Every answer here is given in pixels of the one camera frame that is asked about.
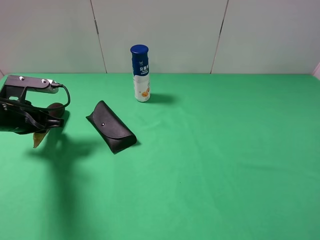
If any black left camera cable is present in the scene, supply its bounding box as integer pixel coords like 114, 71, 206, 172
0, 83, 71, 132

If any black leather glasses case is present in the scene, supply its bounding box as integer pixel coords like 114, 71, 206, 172
86, 100, 137, 154

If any green tablecloth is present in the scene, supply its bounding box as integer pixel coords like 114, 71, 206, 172
0, 73, 320, 240

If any purple eggplant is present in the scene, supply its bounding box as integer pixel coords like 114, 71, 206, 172
32, 102, 67, 149

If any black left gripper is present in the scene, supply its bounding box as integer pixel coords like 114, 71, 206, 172
0, 85, 65, 134

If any blue white yogurt bottle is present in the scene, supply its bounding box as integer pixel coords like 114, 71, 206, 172
130, 44, 151, 102

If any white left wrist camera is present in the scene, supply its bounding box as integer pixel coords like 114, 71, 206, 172
4, 75, 62, 94

